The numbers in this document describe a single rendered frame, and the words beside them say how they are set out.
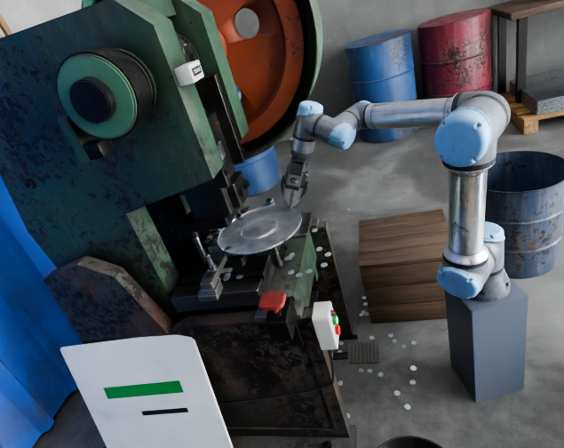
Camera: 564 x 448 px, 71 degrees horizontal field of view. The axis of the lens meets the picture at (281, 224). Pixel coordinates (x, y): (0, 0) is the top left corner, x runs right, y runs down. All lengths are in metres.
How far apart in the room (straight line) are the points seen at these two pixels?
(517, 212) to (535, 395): 0.72
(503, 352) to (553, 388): 0.29
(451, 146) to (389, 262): 0.86
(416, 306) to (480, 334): 0.51
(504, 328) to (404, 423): 0.50
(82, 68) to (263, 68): 0.72
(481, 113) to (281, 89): 0.73
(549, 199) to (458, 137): 1.06
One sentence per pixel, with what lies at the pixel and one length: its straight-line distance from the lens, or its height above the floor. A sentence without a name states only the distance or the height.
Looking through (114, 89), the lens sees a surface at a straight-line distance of 0.92.
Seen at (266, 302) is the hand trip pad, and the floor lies 0.76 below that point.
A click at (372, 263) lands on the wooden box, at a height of 0.35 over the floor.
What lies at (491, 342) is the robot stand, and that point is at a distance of 1.50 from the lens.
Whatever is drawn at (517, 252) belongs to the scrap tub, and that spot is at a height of 0.16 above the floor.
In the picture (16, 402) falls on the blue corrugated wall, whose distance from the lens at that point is 2.20.
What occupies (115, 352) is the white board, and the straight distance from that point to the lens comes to 1.51.
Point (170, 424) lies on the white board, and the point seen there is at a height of 0.24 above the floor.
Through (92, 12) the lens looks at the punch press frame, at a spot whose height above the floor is 1.49.
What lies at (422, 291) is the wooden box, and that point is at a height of 0.18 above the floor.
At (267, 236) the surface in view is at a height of 0.78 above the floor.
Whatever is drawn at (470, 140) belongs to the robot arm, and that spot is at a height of 1.04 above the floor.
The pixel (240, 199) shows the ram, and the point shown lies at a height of 0.92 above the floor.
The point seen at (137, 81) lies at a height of 1.34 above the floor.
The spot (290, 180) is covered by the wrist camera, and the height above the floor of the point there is 0.92.
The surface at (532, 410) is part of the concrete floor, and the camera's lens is 1.72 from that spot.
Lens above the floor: 1.40
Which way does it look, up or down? 29 degrees down
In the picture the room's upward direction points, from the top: 17 degrees counter-clockwise
